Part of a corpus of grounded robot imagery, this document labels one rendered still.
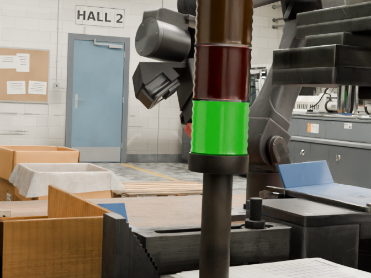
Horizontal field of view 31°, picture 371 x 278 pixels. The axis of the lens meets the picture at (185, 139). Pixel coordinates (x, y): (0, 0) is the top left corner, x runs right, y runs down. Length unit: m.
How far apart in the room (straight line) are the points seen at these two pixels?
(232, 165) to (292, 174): 0.37
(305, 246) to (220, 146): 0.22
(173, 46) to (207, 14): 0.53
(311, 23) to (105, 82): 11.19
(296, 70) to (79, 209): 0.29
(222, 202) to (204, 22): 0.12
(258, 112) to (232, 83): 0.69
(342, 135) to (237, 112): 7.75
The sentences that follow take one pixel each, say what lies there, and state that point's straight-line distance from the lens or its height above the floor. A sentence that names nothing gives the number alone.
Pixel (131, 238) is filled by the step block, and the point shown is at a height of 0.97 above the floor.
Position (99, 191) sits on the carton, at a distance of 4.21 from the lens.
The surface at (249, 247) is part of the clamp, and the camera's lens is 0.60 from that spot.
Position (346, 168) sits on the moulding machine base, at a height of 0.40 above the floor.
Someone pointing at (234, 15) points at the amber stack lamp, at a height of 1.14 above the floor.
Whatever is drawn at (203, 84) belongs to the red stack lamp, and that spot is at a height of 1.09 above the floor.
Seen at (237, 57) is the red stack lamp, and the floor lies 1.11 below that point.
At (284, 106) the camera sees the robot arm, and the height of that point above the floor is 1.08.
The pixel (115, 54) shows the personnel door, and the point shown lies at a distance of 11.95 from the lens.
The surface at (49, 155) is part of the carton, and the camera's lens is 4.74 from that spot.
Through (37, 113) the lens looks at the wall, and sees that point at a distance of 11.62.
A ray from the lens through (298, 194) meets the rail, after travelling 0.75.
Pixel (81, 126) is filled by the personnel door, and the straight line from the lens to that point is 11.77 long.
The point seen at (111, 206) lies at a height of 0.95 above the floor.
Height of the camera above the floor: 1.08
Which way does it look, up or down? 3 degrees down
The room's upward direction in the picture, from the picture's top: 2 degrees clockwise
